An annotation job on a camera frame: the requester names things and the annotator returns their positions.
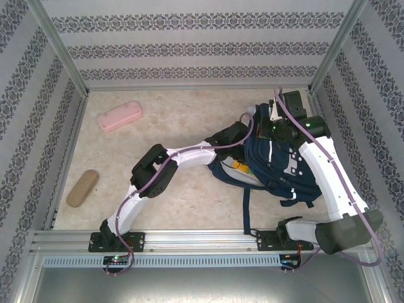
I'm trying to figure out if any yellow cartoon cover book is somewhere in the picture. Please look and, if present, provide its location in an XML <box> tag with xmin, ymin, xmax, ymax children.
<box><xmin>232</xmin><ymin>160</ymin><xmax>250</xmax><ymax>174</ymax></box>

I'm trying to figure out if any navy blue backpack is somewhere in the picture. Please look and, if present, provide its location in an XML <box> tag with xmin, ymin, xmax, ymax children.
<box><xmin>206</xmin><ymin>102</ymin><xmax>323</xmax><ymax>236</ymax></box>

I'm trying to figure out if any pink pencil case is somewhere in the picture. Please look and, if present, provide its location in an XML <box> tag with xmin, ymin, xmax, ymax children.
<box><xmin>97</xmin><ymin>100</ymin><xmax>143</xmax><ymax>133</ymax></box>

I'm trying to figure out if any sheet metal shelf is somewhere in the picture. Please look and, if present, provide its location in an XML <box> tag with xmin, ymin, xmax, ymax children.
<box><xmin>30</xmin><ymin>252</ymin><xmax>391</xmax><ymax>303</ymax></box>

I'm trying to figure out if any tan glasses case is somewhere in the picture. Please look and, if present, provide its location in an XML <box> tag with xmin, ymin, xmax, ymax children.
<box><xmin>65</xmin><ymin>169</ymin><xmax>100</xmax><ymax>208</ymax></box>

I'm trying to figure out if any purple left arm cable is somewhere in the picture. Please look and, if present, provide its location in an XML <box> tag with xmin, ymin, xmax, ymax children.
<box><xmin>105</xmin><ymin>112</ymin><xmax>255</xmax><ymax>276</ymax></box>

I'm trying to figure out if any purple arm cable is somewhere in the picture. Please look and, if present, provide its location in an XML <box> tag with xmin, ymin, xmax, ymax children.
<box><xmin>105</xmin><ymin>112</ymin><xmax>255</xmax><ymax>276</ymax></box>
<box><xmin>273</xmin><ymin>84</ymin><xmax>386</xmax><ymax>273</ymax></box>

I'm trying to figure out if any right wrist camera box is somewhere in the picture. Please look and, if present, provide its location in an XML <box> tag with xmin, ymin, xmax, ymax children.
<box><xmin>268</xmin><ymin>100</ymin><xmax>285</xmax><ymax>122</ymax></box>

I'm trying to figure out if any aluminium frame post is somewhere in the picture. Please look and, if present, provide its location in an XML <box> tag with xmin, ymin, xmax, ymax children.
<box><xmin>307</xmin><ymin>0</ymin><xmax>370</xmax><ymax>94</ymax></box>
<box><xmin>23</xmin><ymin>0</ymin><xmax>91</xmax><ymax>97</ymax></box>

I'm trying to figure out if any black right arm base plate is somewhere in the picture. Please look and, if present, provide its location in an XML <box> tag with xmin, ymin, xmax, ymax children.
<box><xmin>255</xmin><ymin>229</ymin><xmax>315</xmax><ymax>253</ymax></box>

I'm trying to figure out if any aluminium mounting rail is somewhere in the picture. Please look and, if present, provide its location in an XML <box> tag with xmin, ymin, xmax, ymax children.
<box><xmin>30</xmin><ymin>229</ymin><xmax>375</xmax><ymax>255</ymax></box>

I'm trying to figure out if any slotted grey cable duct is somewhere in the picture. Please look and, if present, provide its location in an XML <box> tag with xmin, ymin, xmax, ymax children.
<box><xmin>42</xmin><ymin>254</ymin><xmax>282</xmax><ymax>268</ymax></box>

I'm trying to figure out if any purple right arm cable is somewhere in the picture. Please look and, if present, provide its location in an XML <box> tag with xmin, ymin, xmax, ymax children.
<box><xmin>273</xmin><ymin>84</ymin><xmax>386</xmax><ymax>273</ymax></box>

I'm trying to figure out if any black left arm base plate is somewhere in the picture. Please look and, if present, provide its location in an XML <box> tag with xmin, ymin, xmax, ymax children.
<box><xmin>88</xmin><ymin>232</ymin><xmax>146</xmax><ymax>253</ymax></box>

